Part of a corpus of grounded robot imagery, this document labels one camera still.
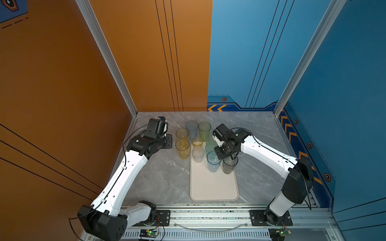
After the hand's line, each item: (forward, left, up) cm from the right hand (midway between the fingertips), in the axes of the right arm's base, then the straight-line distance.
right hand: (218, 154), depth 82 cm
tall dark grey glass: (-4, -6, -6) cm, 10 cm away
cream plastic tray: (-13, +7, -12) cm, 19 cm away
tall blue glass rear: (+20, +15, +1) cm, 25 cm away
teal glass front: (+7, +4, -3) cm, 9 cm away
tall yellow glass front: (+4, +20, +1) cm, 20 cm away
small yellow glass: (+16, +12, -10) cm, 22 cm away
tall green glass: (+19, +7, 0) cm, 20 cm away
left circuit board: (-34, +35, -14) cm, 51 cm away
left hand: (+3, +26, +12) cm, 29 cm away
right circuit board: (-35, -27, -15) cm, 46 cm away
